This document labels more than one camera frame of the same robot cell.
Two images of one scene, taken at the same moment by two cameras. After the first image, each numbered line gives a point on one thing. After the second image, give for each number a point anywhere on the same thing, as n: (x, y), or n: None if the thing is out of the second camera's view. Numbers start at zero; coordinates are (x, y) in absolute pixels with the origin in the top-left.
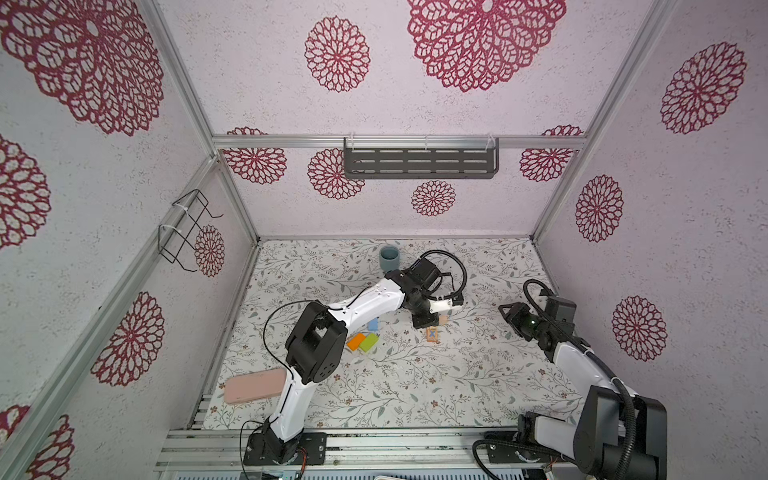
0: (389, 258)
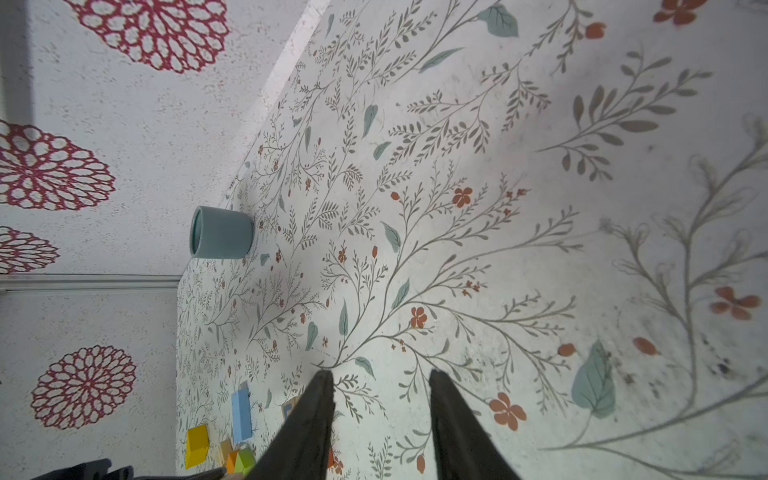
0: (221, 234)
